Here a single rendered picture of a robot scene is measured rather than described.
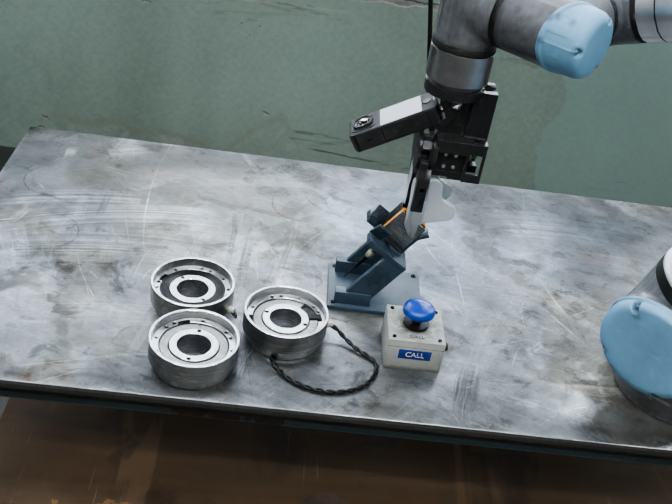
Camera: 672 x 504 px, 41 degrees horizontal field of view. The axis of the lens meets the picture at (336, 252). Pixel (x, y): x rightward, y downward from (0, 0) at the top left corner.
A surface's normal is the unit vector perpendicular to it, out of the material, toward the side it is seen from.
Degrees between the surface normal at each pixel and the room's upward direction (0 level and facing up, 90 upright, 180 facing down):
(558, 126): 90
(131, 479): 0
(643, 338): 97
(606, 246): 0
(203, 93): 90
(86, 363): 0
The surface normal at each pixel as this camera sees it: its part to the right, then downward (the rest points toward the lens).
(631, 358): -0.71, 0.41
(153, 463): 0.14, -0.82
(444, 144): -0.03, 0.55
